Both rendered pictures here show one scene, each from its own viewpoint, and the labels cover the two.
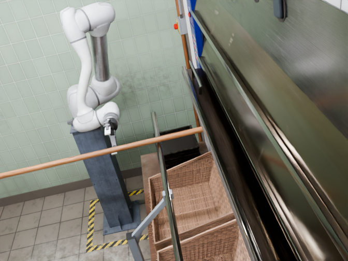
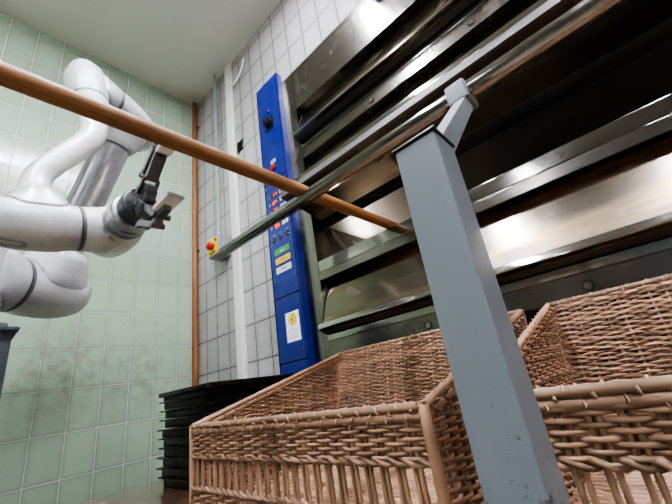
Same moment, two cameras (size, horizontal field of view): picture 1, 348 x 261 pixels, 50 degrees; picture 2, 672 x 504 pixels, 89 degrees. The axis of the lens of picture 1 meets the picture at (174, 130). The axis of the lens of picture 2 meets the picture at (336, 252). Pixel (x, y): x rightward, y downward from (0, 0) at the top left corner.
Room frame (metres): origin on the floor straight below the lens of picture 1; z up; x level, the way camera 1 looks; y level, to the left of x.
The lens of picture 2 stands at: (1.13, 0.57, 0.76)
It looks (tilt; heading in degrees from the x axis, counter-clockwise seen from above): 21 degrees up; 311
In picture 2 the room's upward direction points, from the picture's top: 9 degrees counter-clockwise
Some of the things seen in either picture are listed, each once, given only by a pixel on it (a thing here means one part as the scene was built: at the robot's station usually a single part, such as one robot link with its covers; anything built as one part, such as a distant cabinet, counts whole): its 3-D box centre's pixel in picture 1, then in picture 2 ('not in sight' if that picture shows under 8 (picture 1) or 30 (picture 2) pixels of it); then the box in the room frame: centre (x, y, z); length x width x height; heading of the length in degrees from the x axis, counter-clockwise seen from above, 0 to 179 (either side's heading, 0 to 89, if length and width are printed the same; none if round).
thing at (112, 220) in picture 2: (111, 121); (130, 216); (1.92, 0.35, 1.19); 0.09 x 0.06 x 0.09; 91
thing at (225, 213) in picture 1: (189, 201); (367, 404); (1.61, 0.00, 0.72); 0.56 x 0.49 x 0.28; 0
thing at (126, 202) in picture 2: (111, 128); (142, 202); (1.84, 0.35, 1.19); 0.09 x 0.07 x 0.08; 1
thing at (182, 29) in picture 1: (182, 25); (219, 247); (2.54, -0.21, 1.46); 0.10 x 0.07 x 0.10; 1
